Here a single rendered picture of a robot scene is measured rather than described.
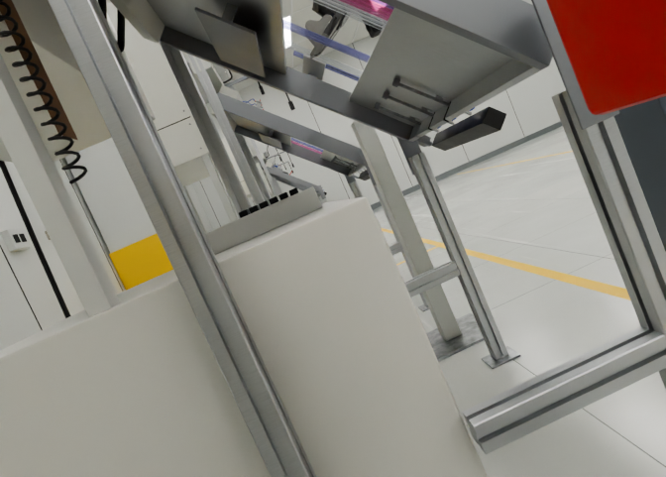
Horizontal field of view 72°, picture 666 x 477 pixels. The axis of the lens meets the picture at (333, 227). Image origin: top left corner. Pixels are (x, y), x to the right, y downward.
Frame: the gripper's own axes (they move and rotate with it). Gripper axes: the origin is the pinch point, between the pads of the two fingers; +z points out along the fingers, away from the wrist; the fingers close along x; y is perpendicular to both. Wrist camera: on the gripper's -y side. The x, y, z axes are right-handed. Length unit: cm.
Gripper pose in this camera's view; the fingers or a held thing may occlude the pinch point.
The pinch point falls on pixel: (316, 54)
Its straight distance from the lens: 110.7
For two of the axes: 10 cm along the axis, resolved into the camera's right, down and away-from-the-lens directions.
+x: 0.8, 0.5, -10.0
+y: -8.2, -5.6, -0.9
